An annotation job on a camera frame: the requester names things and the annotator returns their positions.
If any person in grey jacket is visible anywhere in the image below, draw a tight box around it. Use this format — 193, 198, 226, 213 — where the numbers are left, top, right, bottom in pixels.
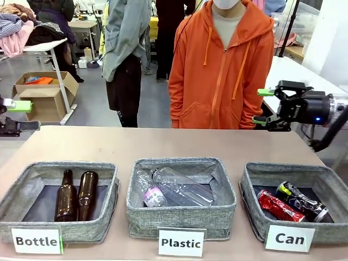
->
102, 0, 153, 128

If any person in dark clothes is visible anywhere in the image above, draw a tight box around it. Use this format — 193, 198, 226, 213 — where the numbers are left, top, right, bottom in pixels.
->
27, 0, 85, 84

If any black slanted pole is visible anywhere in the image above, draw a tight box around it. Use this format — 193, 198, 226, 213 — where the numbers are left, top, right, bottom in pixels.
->
278, 0, 300, 58

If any person's right forearm orange sleeve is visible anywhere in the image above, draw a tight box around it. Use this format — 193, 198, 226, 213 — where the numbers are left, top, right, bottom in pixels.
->
167, 78, 191, 128

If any wooden top desk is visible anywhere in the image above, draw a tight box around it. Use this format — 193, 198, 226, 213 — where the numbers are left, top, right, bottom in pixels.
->
67, 20, 98, 59

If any black garment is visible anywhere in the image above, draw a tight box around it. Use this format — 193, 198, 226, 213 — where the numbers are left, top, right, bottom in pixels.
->
26, 23, 66, 46

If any large clear plastic bottle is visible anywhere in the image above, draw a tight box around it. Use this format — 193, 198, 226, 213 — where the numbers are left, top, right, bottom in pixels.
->
149, 166, 216, 207

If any grey fabric basket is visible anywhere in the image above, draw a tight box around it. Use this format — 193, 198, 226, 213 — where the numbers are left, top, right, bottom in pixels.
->
239, 161, 348, 243
126, 157, 237, 240
0, 160, 120, 244

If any crushed black can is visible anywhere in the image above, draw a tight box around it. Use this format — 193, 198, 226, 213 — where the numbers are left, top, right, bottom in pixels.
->
276, 181, 330, 223

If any person in black clothes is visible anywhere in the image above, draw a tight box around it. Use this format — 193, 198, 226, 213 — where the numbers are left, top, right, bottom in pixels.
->
155, 0, 197, 81

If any orange cloth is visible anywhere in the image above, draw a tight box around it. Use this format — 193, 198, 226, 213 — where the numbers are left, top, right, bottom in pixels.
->
23, 76, 54, 85

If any brown glass bottle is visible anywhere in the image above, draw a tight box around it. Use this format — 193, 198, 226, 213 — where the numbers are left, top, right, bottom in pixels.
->
78, 170, 100, 221
54, 169, 78, 222

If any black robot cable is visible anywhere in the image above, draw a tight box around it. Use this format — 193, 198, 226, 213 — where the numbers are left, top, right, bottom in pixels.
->
309, 105, 348, 153

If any clear bottle with purple label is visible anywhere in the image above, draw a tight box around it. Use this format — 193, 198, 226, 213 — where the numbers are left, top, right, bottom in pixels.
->
135, 170, 169, 209

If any person in orange hoodie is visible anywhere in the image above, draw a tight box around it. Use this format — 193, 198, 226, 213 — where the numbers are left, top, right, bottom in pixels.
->
167, 0, 275, 130

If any white table with clothes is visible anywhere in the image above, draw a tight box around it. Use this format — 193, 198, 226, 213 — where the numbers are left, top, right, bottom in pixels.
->
21, 37, 78, 126

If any white Bottle label sign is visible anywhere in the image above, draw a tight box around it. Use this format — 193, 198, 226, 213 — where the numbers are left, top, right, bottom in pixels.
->
10, 225, 64, 255

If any pink checked cloth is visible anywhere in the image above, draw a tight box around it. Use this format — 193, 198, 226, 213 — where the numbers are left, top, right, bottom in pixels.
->
0, 20, 35, 58

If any open cardboard box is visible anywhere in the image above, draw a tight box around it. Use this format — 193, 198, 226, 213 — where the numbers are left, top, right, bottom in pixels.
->
11, 71, 79, 122

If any white face mask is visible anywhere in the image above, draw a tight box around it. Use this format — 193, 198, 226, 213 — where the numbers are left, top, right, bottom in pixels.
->
213, 0, 240, 10

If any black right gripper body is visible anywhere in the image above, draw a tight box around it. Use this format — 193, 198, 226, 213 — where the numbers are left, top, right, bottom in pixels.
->
277, 90, 334, 126

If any large white table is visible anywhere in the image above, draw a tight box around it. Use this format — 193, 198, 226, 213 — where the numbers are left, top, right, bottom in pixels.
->
260, 55, 348, 169

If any crushed red can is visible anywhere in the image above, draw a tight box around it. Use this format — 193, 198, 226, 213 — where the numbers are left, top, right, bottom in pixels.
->
257, 189, 307, 223

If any white Plastic label sign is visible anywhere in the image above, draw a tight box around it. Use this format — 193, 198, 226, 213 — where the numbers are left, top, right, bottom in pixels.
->
157, 226, 207, 258

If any blue checked cloth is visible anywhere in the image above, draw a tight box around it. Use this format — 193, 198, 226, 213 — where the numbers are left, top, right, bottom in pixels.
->
0, 12, 23, 39

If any person's left forearm orange sleeve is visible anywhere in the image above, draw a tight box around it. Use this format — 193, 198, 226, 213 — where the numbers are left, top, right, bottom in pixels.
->
239, 78, 274, 130

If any white Can label sign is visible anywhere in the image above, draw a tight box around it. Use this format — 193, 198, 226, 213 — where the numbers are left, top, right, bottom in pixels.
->
265, 224, 316, 253

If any clear plastic storage bin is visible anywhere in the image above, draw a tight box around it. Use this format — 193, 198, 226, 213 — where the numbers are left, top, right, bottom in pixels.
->
271, 11, 319, 36

